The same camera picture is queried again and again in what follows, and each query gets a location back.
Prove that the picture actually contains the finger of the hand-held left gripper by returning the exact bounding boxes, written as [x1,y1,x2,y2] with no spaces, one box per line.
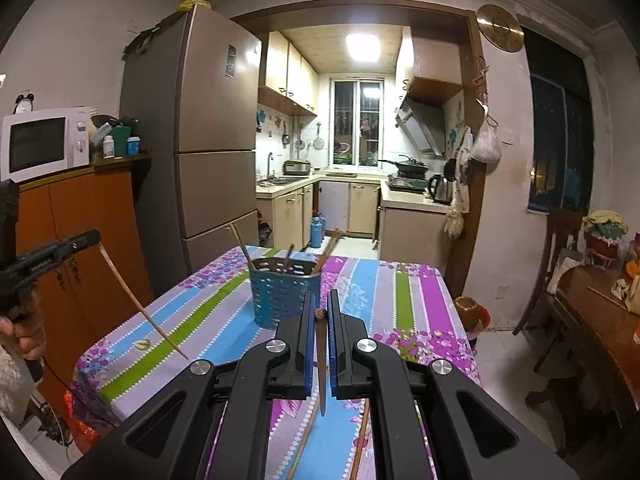
[17,229,101,283]

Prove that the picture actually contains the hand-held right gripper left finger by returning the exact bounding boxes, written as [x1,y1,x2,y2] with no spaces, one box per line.
[60,305,316,480]

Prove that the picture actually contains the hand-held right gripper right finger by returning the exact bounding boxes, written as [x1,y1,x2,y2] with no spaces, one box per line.
[327,302,581,480]

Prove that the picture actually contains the perforated metal utensil holder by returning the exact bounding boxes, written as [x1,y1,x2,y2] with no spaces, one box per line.
[248,256,322,332]

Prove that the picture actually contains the light bamboo chopstick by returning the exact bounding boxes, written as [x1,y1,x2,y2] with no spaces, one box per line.
[228,222,255,271]
[100,243,189,360]

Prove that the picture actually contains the person's left hand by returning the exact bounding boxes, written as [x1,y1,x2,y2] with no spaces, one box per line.
[0,287,46,362]

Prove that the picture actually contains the orange wooden cabinet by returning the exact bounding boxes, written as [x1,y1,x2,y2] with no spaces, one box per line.
[15,155,156,411]

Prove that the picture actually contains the brown wooden chopstick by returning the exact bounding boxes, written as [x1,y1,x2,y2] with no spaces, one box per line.
[347,400,372,480]
[286,399,321,480]

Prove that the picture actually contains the white microwave oven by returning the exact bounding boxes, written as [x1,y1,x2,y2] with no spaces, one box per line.
[0,107,91,184]

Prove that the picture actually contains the floral striped tablecloth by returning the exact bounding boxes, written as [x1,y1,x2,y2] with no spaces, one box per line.
[70,245,483,480]

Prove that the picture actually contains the beige sink counter cabinet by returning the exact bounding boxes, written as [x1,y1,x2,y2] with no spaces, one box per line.
[256,175,321,252]

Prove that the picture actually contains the brown ceramic pot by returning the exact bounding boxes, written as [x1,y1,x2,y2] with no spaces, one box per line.
[454,296,492,334]

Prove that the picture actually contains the beige stove counter cabinet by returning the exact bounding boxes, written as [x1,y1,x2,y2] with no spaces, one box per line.
[377,180,451,262]

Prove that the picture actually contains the beige window counter cabinet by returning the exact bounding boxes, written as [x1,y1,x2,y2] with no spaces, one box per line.
[317,175,381,237]

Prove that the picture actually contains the grey refrigerator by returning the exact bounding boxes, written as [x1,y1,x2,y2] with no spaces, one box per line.
[120,4,263,298]

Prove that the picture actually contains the gas stove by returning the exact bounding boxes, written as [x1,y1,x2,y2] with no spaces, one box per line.
[387,174,429,192]

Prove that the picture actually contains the steel electric kettle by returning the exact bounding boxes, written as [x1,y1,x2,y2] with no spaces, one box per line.
[426,173,454,205]

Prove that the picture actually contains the black wok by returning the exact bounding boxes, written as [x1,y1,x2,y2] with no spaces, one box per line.
[377,157,430,176]

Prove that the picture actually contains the hanging plastic bags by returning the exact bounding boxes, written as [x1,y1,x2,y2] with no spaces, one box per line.
[444,127,474,240]

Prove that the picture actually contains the kitchen window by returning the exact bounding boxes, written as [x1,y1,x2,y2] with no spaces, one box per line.
[330,77,386,166]

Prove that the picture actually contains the wooden chair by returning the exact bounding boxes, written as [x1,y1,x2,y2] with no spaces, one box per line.
[512,205,587,367]

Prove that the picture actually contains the steel range hood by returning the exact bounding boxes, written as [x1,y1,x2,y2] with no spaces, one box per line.
[395,95,447,157]

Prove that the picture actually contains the white hanging plastic bag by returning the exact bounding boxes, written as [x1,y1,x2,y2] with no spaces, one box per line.
[471,119,502,164]

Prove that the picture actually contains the wooden side table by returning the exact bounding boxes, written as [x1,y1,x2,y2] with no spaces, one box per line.
[554,264,640,461]

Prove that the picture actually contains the thin light stick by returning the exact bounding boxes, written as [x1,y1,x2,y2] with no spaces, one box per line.
[587,286,632,309]

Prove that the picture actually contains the ceiling light panel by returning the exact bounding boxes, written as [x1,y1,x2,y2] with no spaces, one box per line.
[346,34,381,61]

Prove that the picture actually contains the dark room window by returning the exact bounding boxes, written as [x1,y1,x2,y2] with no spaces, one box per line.
[522,27,597,214]

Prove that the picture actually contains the beige wall cabinets with handles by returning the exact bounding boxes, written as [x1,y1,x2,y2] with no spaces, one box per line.
[257,31,319,117]

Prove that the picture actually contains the beige wall cabinet over hood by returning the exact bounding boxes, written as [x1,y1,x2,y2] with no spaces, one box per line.
[397,27,464,107]

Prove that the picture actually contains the gold wall clock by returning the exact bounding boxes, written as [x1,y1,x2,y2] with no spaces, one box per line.
[476,4,524,53]

